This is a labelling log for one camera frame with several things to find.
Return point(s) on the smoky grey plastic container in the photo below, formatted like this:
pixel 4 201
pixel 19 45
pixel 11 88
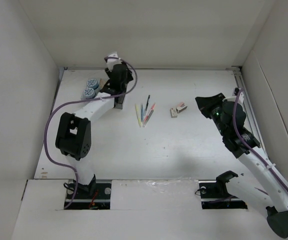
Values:
pixel 119 101

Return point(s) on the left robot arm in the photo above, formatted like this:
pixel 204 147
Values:
pixel 74 134

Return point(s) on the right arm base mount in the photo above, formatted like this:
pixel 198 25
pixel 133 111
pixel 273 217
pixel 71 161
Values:
pixel 213 199

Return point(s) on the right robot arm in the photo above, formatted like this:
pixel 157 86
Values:
pixel 272 200

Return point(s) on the yellow highlighter pen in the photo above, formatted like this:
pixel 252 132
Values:
pixel 138 115

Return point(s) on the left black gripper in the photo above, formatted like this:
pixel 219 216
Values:
pixel 129 78

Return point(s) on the amber plastic container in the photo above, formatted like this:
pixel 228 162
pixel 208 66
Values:
pixel 102 83

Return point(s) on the pink highlighter pen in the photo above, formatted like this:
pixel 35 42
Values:
pixel 149 112

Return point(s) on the aluminium rail right side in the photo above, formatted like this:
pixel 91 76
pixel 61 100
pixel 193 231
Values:
pixel 251 122

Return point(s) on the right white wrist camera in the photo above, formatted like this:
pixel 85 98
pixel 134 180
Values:
pixel 238 94

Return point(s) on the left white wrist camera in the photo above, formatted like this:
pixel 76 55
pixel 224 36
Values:
pixel 111 60

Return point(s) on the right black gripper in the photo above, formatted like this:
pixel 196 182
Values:
pixel 205 103

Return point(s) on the blue white tape jar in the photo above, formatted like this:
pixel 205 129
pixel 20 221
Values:
pixel 89 93
pixel 92 83

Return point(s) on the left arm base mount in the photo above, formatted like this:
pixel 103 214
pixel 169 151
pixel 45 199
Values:
pixel 99 197

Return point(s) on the white staple box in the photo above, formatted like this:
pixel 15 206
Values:
pixel 173 113

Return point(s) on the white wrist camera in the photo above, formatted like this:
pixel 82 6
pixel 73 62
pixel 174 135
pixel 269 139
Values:
pixel 111 60
pixel 238 94

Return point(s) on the clear plastic container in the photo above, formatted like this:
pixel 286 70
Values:
pixel 83 96

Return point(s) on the grey highlighter pen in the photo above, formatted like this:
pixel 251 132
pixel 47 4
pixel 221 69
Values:
pixel 145 123

